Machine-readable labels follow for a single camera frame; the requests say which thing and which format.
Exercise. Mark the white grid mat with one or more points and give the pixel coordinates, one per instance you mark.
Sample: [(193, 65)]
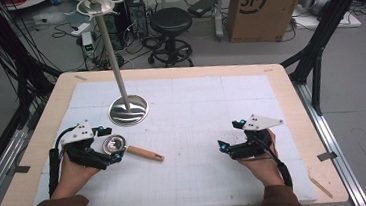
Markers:
[(186, 122)]

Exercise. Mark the person's left hand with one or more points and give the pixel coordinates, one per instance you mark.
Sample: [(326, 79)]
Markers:
[(73, 176)]

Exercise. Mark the thin wooden stick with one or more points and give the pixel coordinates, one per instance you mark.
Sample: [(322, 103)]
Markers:
[(320, 187)]

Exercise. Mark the metal stand with round base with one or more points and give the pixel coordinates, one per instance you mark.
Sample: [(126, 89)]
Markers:
[(128, 111)]

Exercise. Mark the person's right hand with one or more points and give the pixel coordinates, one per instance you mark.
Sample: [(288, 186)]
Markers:
[(265, 169)]

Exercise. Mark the white pole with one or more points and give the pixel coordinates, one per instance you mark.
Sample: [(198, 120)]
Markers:
[(219, 9)]

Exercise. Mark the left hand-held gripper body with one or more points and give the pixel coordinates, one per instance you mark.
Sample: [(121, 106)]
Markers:
[(77, 134)]

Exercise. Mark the white power strip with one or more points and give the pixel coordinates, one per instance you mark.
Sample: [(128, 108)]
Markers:
[(88, 44)]

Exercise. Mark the black round stool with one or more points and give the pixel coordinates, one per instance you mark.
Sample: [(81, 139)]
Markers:
[(170, 20)]

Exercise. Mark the black metal frame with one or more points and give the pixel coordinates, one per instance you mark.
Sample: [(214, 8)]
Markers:
[(16, 57), (319, 37)]

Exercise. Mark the black computer tower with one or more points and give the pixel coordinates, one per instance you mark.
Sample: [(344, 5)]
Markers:
[(136, 15)]

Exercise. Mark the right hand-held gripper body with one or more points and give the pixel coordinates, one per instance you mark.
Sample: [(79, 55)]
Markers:
[(259, 122)]

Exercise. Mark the large cardboard box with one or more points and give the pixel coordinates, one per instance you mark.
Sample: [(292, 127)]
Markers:
[(263, 12)]

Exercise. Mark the black tape strip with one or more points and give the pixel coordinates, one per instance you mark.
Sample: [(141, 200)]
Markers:
[(22, 169), (327, 156)]

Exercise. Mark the black flat laptop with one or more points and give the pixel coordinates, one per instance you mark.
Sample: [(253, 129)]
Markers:
[(202, 6)]

